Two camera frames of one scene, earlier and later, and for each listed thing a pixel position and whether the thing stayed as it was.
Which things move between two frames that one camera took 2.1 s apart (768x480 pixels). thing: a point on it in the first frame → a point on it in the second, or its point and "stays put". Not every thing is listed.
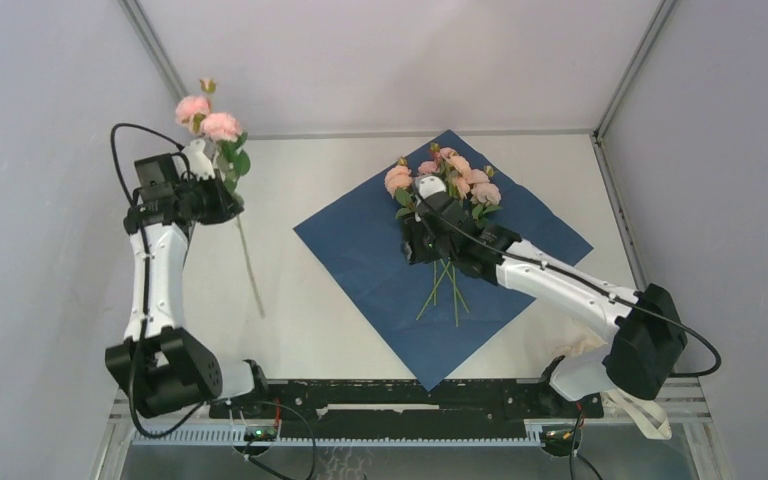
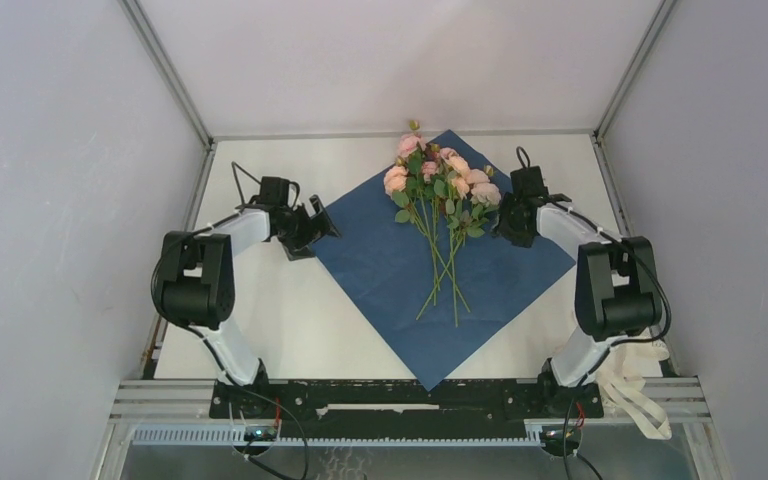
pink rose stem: (199, 117) → (430, 202)
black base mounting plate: (407, 403) stays put
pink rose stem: (398, 181) stays put
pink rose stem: (454, 285) → (457, 168)
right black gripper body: (419, 246) → (508, 223)
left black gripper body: (208, 199) → (299, 230)
